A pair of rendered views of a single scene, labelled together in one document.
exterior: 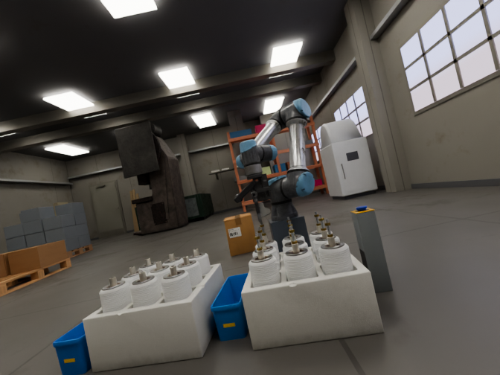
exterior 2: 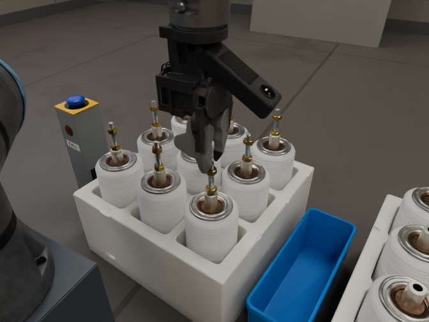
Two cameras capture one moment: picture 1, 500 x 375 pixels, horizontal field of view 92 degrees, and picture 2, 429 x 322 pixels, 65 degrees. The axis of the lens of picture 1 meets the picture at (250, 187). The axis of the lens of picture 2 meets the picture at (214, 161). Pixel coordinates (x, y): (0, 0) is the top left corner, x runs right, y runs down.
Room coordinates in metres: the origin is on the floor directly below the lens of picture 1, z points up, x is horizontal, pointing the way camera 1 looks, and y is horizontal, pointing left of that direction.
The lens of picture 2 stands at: (1.43, 0.20, 0.65)
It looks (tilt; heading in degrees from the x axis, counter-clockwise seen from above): 35 degrees down; 208
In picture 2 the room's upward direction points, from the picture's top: straight up
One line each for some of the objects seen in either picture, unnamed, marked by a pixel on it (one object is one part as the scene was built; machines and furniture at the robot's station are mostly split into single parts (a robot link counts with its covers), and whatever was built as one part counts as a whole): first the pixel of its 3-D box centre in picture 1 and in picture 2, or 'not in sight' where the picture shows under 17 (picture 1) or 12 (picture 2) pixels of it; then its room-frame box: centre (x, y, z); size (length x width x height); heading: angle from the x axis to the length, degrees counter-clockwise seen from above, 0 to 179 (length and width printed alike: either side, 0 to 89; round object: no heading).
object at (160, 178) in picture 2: not in sight; (159, 176); (1.04, -0.13, 0.26); 0.02 x 0.02 x 0.03
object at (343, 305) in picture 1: (303, 286); (200, 209); (0.92, -0.12, 0.09); 0.39 x 0.39 x 0.18; 83
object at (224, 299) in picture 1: (236, 302); (302, 279); (0.97, 0.15, 0.06); 0.30 x 0.11 x 0.12; 173
